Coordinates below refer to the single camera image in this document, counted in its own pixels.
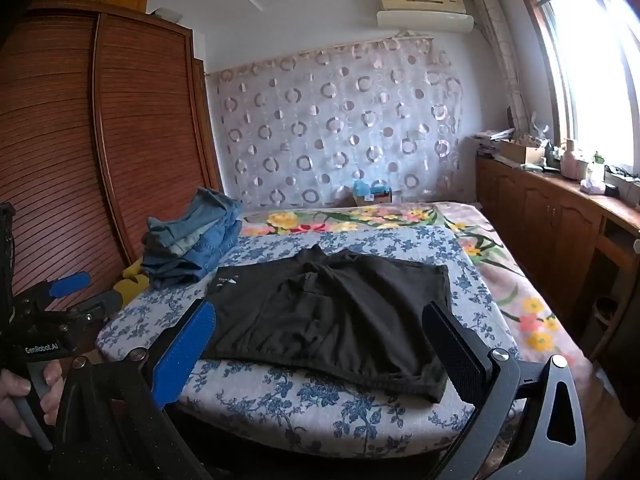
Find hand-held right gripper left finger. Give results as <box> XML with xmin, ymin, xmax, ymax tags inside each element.
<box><xmin>50</xmin><ymin>298</ymin><xmax>217</xmax><ymax>480</ymax></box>

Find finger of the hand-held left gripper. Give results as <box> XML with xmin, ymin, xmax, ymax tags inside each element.
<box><xmin>75</xmin><ymin>292</ymin><xmax>125</xmax><ymax>321</ymax></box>
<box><xmin>20</xmin><ymin>272</ymin><xmax>92</xmax><ymax>311</ymax></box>

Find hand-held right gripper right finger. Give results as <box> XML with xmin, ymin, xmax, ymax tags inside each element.
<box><xmin>421</xmin><ymin>301</ymin><xmax>587</xmax><ymax>480</ymax></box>

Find black pants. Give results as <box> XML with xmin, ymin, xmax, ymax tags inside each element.
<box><xmin>202</xmin><ymin>247</ymin><xmax>451</xmax><ymax>404</ymax></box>

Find person's left hand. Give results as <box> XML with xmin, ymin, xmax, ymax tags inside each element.
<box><xmin>0</xmin><ymin>360</ymin><xmax>65</xmax><ymax>429</ymax></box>

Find yellow cloth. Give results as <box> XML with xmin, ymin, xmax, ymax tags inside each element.
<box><xmin>121</xmin><ymin>265</ymin><xmax>152</xmax><ymax>307</ymax></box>

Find bed with flowered sheet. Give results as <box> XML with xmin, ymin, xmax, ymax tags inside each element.
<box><xmin>242</xmin><ymin>202</ymin><xmax>603</xmax><ymax>480</ymax></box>

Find dark blue folded jeans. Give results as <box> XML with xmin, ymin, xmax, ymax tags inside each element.
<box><xmin>140</xmin><ymin>210</ymin><xmax>244</xmax><ymax>289</ymax></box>

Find pale folded jeans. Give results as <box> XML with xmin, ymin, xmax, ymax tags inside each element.
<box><xmin>150</xmin><ymin>230</ymin><xmax>223</xmax><ymax>263</ymax></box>

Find blue floral blanket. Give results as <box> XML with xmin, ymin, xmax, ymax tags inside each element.
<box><xmin>95</xmin><ymin>224</ymin><xmax>521</xmax><ymax>460</ymax></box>

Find wooden slatted wardrobe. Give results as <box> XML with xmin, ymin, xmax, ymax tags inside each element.
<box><xmin>0</xmin><ymin>2</ymin><xmax>224</xmax><ymax>363</ymax></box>

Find light blue folded jeans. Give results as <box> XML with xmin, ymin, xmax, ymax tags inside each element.
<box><xmin>145</xmin><ymin>187</ymin><xmax>243</xmax><ymax>256</ymax></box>

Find wooden side cabinet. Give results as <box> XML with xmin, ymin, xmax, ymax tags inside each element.
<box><xmin>475</xmin><ymin>152</ymin><xmax>640</xmax><ymax>386</ymax></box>

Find box with blue packets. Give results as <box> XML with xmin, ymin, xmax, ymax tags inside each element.
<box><xmin>352</xmin><ymin>179</ymin><xmax>394</xmax><ymax>206</ymax></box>

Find stack of papers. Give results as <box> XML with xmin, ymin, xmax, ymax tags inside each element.
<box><xmin>475</xmin><ymin>127</ymin><xmax>517</xmax><ymax>157</ymax></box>

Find pink bottle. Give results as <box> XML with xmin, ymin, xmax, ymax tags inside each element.
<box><xmin>560</xmin><ymin>138</ymin><xmax>582</xmax><ymax>180</ymax></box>

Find pale window curtain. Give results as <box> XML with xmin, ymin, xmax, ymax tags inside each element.
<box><xmin>471</xmin><ymin>0</ymin><xmax>532</xmax><ymax>137</ymax></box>

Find window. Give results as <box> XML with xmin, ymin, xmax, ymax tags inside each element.
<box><xmin>517</xmin><ymin>0</ymin><xmax>640</xmax><ymax>173</ymax></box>

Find white air conditioner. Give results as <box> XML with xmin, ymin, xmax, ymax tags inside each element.
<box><xmin>375</xmin><ymin>0</ymin><xmax>475</xmax><ymax>35</ymax></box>

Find ring patterned curtain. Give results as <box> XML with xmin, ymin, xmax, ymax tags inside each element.
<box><xmin>207</xmin><ymin>35</ymin><xmax>464</xmax><ymax>211</ymax></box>

